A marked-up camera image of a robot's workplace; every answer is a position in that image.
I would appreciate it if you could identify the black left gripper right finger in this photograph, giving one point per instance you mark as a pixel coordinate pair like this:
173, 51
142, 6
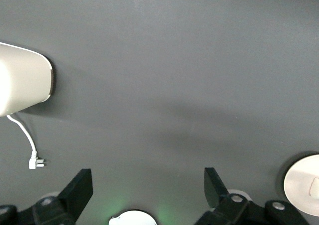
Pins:
216, 192

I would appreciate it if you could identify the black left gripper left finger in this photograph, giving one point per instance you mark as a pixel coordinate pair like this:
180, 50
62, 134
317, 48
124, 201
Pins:
74, 192

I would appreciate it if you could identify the white steamed bun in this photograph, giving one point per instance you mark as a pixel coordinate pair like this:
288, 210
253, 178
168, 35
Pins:
315, 187

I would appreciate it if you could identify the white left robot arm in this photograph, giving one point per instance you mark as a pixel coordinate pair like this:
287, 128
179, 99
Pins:
133, 218

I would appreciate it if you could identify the round beige plate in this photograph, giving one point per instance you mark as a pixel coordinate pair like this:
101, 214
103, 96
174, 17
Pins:
297, 185

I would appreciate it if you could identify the cream white toaster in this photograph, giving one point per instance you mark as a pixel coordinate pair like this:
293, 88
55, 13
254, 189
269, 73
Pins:
22, 80

